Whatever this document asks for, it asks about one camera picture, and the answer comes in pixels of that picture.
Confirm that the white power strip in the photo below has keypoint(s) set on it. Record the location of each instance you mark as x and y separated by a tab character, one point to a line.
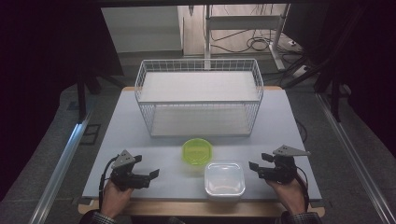
301	71

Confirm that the green round lidded container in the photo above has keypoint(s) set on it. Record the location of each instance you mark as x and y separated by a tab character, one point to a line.
197	152

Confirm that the person's right hand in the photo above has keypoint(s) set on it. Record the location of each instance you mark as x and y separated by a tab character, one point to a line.
289	196

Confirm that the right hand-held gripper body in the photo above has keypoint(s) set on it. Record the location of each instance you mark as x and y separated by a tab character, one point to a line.
281	169

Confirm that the white square lidded container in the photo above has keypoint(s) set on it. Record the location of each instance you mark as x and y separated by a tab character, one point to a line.
224	180

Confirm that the white metal desk frame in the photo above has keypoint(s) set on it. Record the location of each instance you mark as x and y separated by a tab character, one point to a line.
243	22

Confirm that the aluminium floor rail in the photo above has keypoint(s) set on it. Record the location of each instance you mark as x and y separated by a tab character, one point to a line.
59	174
355	161

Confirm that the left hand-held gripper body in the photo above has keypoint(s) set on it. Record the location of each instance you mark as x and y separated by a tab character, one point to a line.
124	175

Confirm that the white cabinet panel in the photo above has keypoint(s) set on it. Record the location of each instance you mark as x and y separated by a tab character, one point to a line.
141	29

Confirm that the person's left hand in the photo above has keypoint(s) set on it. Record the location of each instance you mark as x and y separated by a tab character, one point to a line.
114	199

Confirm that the black metal stand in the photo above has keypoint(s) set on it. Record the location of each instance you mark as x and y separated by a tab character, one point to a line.
335	96
82	96

